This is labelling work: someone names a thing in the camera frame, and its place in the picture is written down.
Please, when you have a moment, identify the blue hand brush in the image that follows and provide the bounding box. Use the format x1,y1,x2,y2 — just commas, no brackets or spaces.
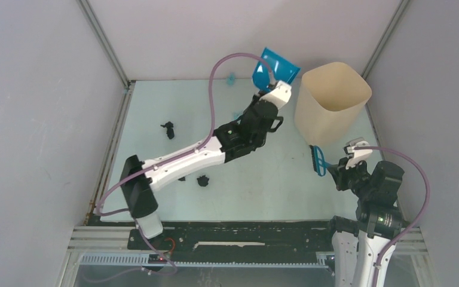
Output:
310,145,331,177

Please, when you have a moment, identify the blue plastic dustpan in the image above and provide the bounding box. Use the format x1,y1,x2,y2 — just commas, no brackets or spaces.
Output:
252,47,301,91

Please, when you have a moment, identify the black crumpled ball scrap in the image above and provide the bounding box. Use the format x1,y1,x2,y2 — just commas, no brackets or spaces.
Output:
197,175,210,187

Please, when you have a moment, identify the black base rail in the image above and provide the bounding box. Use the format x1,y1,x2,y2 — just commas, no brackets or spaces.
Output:
128,221,357,264

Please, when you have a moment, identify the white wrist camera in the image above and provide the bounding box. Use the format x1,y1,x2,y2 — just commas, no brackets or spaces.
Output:
259,81,292,110
344,138,372,170

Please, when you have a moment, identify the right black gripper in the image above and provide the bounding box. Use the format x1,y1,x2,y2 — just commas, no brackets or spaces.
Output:
329,154,374,197

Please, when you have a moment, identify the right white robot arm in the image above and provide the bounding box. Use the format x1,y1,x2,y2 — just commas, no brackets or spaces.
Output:
323,158,404,286

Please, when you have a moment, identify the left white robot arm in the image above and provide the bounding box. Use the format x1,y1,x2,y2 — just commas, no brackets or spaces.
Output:
120,95,286,249

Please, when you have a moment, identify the light blue scrap at wall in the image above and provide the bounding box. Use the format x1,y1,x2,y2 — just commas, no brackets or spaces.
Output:
226,72,236,86

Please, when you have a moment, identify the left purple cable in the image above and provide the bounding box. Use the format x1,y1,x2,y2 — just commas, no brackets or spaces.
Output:
94,52,274,216

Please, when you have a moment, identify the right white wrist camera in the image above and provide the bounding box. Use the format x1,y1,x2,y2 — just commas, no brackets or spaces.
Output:
344,138,372,170

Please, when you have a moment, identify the light blue scrap centre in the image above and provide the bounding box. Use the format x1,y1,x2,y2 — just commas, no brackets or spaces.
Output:
232,111,243,120

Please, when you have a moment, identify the purple cable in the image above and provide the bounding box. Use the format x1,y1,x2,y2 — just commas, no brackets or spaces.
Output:
94,52,274,216
356,146,431,287

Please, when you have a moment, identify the black scrap far left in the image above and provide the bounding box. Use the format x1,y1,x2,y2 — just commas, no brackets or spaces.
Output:
161,121,175,140

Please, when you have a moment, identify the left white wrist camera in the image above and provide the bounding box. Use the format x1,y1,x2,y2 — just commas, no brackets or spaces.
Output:
259,81,292,110

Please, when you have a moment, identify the beige waste bin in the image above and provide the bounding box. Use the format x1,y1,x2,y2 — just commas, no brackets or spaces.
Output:
294,62,372,146

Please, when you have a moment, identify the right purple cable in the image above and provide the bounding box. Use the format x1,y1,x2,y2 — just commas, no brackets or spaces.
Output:
356,146,431,287

